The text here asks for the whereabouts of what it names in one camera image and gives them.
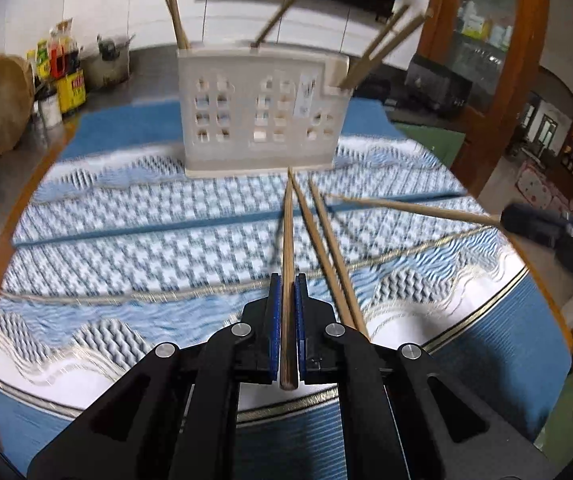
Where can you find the yellow label dark bottle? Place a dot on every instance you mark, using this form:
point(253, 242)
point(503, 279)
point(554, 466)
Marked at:
point(73, 92)

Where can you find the metal pot with lid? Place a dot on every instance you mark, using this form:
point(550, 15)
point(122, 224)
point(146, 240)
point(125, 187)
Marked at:
point(109, 65)

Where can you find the wooden glass door cabinet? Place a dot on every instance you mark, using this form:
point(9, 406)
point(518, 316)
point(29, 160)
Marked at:
point(511, 85)

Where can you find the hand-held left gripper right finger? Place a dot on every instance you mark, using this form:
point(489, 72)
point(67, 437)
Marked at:
point(300, 310)

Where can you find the white jar black lid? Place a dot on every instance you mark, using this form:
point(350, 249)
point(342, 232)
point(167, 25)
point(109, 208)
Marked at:
point(49, 110)

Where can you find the green yellow condiment bottle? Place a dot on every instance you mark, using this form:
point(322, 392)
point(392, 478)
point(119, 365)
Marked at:
point(42, 60)

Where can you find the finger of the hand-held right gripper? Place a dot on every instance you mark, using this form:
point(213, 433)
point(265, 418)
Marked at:
point(531, 222)

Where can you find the thin wooden chopstick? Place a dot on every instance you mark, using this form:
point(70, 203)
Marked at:
point(339, 260)
point(318, 240)
point(391, 47)
point(288, 240)
point(281, 10)
point(374, 46)
point(416, 207)
point(172, 20)
point(175, 5)

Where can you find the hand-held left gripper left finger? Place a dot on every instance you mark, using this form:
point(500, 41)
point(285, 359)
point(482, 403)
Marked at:
point(275, 310)

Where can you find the dotted white play fence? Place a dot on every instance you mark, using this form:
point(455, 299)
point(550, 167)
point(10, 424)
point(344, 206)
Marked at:
point(541, 187)

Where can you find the black countertop appliance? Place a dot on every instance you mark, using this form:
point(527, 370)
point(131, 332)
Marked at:
point(436, 90)

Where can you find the blue patterned table cloth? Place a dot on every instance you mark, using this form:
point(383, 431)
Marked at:
point(166, 270)
point(131, 195)

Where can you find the tall dark sauce bottle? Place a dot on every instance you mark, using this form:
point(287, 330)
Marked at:
point(70, 42)

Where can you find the white plastic utensil holder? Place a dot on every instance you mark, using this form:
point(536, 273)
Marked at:
point(236, 150)

